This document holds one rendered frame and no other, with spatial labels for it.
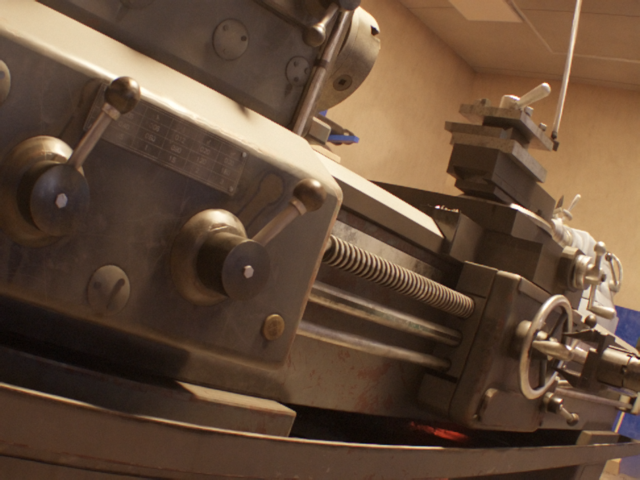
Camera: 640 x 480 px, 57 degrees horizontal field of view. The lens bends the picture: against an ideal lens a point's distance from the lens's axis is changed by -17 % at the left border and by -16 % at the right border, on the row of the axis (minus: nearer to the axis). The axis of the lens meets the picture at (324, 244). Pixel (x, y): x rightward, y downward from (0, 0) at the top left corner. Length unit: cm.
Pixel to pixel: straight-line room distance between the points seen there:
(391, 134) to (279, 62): 522
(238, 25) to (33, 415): 54
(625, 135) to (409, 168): 220
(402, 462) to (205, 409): 34
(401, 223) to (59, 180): 73
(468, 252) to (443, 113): 544
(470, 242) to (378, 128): 470
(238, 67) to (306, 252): 25
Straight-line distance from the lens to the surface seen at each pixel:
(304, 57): 94
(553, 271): 136
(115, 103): 55
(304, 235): 79
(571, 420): 161
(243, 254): 66
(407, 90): 626
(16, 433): 66
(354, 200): 106
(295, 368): 108
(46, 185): 54
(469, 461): 130
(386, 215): 112
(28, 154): 58
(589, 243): 241
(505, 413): 133
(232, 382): 101
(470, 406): 123
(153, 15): 80
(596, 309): 138
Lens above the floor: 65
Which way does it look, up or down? 4 degrees up
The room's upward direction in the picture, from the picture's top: 19 degrees clockwise
